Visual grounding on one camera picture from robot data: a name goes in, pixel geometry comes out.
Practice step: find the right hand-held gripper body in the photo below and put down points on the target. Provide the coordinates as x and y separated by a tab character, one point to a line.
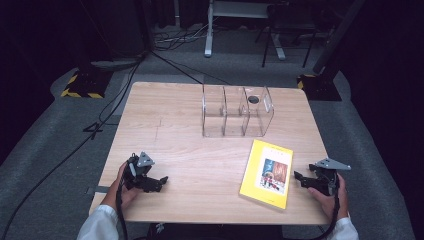
326	176

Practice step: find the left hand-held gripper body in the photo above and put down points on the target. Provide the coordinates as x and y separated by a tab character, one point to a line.
142	173

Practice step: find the yellow book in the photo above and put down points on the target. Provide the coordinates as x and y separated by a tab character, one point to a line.
266	173

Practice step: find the clear acrylic book rack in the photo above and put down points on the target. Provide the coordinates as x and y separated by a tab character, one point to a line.
233	113

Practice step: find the person's right hand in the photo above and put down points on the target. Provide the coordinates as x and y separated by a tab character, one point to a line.
328	201

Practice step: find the person's left hand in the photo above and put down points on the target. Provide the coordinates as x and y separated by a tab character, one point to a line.
128	196

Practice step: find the person's dark clothing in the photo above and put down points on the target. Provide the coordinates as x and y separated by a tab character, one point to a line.
216	232

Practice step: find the black yellow striped stand base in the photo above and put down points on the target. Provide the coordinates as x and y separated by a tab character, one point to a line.
320	87
85	83

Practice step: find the black chair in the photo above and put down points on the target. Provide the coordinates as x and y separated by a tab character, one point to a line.
290	23

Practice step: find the slanted dark metal post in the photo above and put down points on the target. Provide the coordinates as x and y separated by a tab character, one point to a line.
336	36

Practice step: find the white desk frame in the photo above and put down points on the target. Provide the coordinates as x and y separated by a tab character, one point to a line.
209	33

